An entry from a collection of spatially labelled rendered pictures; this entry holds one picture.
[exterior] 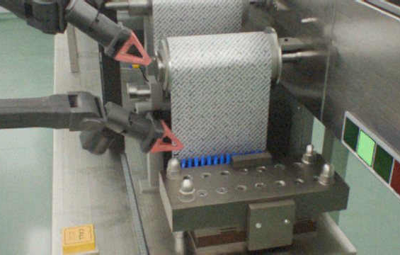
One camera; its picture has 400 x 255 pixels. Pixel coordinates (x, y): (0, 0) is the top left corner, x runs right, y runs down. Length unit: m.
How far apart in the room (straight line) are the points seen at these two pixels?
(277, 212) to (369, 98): 0.31
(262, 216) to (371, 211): 1.94
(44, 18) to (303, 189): 0.67
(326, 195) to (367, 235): 1.67
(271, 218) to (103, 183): 0.50
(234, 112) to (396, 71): 0.44
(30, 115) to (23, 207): 1.96
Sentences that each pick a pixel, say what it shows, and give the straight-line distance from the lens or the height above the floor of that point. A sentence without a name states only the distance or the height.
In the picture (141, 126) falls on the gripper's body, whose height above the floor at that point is 1.14.
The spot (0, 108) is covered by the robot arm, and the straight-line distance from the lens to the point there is 1.14.
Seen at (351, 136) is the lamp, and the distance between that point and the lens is 1.12.
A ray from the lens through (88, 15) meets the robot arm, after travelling 1.19.
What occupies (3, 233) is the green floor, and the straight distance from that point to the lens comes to 2.92.
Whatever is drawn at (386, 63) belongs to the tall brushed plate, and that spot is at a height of 1.36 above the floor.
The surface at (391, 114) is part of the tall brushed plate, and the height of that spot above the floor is 1.28.
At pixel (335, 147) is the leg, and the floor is 0.94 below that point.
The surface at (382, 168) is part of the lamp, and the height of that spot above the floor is 1.18.
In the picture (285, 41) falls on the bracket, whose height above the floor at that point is 1.29.
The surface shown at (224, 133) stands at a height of 1.09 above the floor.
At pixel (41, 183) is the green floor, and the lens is 3.26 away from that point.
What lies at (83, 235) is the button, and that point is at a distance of 1.25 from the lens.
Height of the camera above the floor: 1.67
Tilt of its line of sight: 26 degrees down
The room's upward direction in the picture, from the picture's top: straight up
